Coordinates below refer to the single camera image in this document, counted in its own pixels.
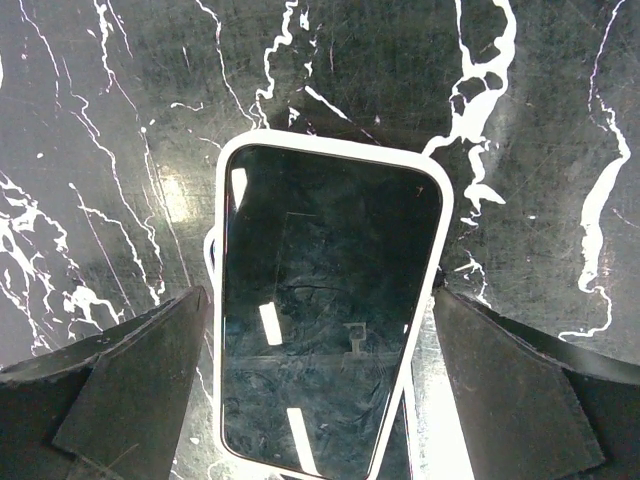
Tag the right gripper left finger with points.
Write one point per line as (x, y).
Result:
(110, 406)

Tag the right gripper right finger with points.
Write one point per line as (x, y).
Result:
(532, 406)

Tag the phone in pink case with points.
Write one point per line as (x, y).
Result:
(322, 260)

